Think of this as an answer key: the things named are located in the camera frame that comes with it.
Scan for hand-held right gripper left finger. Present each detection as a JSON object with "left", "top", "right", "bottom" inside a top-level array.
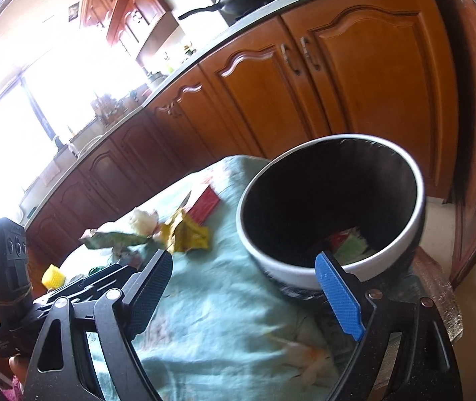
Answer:
[{"left": 22, "top": 249, "right": 174, "bottom": 401}]

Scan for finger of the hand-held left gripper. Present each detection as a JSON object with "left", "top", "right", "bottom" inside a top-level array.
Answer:
[
  {"left": 33, "top": 285, "right": 109, "bottom": 301},
  {"left": 80, "top": 261, "right": 142, "bottom": 288}
]

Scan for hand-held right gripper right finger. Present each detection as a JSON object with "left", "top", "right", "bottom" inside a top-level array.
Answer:
[{"left": 314, "top": 252, "right": 464, "bottom": 401}]

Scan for green wrapper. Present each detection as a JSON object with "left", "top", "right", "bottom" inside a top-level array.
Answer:
[{"left": 79, "top": 221, "right": 155, "bottom": 251}]

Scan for white-rimmed trash bin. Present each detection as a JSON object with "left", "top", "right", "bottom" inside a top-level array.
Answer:
[{"left": 236, "top": 134, "right": 426, "bottom": 297}]

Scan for white tissue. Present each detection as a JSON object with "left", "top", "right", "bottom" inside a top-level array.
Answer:
[{"left": 131, "top": 207, "right": 159, "bottom": 235}]

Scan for yellow wrapper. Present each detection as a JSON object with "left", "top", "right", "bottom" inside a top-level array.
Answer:
[{"left": 160, "top": 209, "right": 210, "bottom": 253}]

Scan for black bin liner bag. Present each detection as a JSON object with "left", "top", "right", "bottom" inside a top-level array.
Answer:
[{"left": 241, "top": 138, "right": 421, "bottom": 301}]

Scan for person's left hand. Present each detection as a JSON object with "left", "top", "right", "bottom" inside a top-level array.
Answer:
[{"left": 9, "top": 355, "right": 27, "bottom": 386}]

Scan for yellow bumpy object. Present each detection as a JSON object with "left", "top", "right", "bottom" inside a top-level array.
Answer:
[{"left": 41, "top": 264, "right": 66, "bottom": 290}]

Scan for red and green packet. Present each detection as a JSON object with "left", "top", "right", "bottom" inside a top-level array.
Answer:
[{"left": 326, "top": 226, "right": 378, "bottom": 265}]

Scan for light green floral tablecloth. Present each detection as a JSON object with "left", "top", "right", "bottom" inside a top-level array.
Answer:
[{"left": 56, "top": 154, "right": 347, "bottom": 401}]

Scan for knife block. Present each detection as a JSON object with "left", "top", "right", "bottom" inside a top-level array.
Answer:
[{"left": 91, "top": 94, "right": 117, "bottom": 122}]

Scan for bright kitchen window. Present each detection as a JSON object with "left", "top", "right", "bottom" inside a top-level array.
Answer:
[{"left": 0, "top": 42, "right": 147, "bottom": 226}]

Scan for white kettle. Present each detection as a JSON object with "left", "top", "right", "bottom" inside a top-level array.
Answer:
[{"left": 146, "top": 71, "right": 167, "bottom": 90}]

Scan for wooden base cabinets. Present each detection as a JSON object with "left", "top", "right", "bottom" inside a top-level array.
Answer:
[{"left": 24, "top": 0, "right": 460, "bottom": 260}]

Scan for wooden door frame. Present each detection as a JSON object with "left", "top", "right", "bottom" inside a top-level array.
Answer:
[{"left": 426, "top": 0, "right": 476, "bottom": 289}]

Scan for wooden wall cabinets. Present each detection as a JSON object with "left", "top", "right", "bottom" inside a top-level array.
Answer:
[{"left": 80, "top": 0, "right": 180, "bottom": 68}]

